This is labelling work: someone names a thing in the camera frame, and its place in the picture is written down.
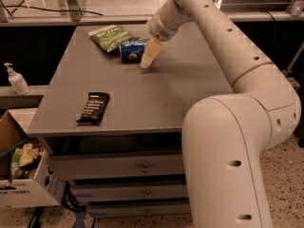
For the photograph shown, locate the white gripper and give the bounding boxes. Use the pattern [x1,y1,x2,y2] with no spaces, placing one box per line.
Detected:
[141,13,177,68]

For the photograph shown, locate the blue pepsi can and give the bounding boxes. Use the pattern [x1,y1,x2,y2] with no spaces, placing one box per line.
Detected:
[120,39,148,63]

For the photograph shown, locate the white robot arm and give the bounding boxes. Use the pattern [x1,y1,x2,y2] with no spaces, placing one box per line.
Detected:
[141,0,301,228]

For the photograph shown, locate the green jalapeno chip bag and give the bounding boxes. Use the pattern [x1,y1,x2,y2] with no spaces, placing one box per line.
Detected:
[88,25,133,52]

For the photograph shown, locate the black snack bar wrapper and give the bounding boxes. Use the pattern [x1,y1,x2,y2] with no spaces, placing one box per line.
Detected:
[77,92,110,124]

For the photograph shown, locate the grey drawer cabinet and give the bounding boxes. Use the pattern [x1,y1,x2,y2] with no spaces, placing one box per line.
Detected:
[28,23,231,210]

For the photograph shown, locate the top grey drawer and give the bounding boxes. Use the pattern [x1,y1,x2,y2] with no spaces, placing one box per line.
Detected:
[47,151,183,180]

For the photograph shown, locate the grey drawer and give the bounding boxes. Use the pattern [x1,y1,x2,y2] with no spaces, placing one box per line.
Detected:
[47,151,183,180]
[71,180,188,202]
[87,199,190,219]

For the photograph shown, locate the white pump bottle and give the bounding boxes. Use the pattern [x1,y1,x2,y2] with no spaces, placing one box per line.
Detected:
[4,63,30,95]

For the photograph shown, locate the middle grey drawer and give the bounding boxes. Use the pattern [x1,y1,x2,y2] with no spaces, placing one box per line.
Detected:
[71,180,188,202]

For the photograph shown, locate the bottom grey drawer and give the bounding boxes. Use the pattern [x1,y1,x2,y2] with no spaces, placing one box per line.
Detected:
[87,199,190,219]

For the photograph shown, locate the snack packets in box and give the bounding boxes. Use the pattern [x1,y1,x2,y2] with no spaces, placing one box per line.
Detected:
[9,142,45,180]

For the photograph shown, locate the white cardboard box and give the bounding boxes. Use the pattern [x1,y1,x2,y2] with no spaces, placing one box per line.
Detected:
[0,108,66,209]

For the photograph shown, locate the black cable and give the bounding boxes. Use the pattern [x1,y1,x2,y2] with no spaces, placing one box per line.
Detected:
[0,0,105,18]

